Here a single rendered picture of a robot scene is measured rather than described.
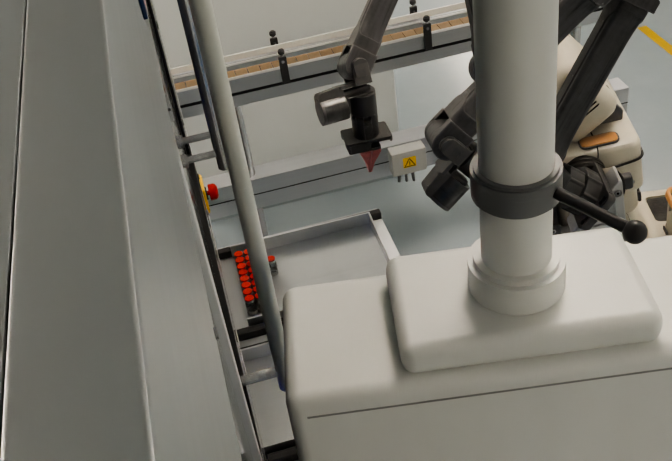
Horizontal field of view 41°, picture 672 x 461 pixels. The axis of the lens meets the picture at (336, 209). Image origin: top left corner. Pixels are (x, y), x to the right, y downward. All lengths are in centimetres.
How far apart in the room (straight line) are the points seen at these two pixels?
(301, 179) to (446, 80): 164
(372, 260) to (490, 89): 132
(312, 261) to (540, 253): 125
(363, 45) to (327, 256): 51
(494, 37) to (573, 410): 41
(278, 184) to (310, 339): 208
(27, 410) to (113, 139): 10
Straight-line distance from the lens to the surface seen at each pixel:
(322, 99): 189
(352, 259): 209
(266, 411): 181
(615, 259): 99
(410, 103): 435
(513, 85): 78
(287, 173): 301
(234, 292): 207
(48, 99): 30
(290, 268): 210
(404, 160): 304
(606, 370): 95
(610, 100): 179
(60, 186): 25
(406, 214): 364
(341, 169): 305
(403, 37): 289
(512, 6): 75
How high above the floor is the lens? 223
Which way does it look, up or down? 37 degrees down
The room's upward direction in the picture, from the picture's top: 9 degrees counter-clockwise
